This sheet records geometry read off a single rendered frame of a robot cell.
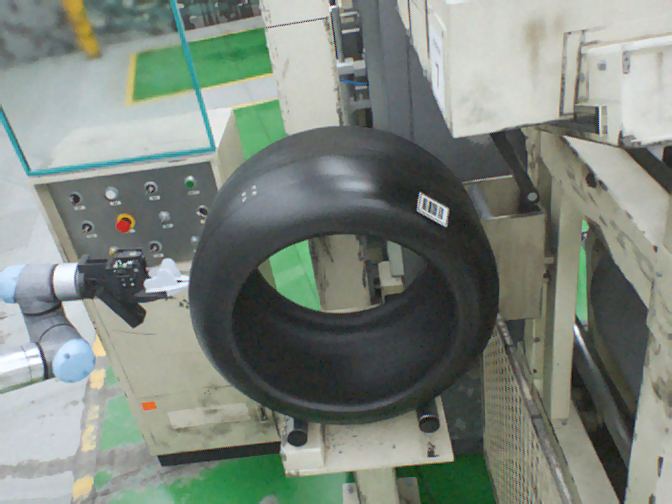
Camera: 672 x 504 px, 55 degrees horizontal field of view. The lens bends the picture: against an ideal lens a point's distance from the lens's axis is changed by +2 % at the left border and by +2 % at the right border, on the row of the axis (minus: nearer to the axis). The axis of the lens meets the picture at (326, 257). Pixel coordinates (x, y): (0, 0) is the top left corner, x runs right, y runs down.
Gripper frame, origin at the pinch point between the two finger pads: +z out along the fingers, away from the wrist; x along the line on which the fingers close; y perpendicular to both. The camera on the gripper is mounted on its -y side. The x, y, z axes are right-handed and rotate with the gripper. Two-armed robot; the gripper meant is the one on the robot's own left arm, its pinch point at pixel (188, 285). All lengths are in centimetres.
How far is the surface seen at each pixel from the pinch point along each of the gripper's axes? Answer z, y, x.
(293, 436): 19.3, -31.4, -12.3
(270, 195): 19.4, 24.0, -8.7
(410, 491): 52, -119, 37
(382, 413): 38.0, -24.6, -13.1
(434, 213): 47, 21, -11
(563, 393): 89, -54, 19
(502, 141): 65, 20, 19
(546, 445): 65, -18, -28
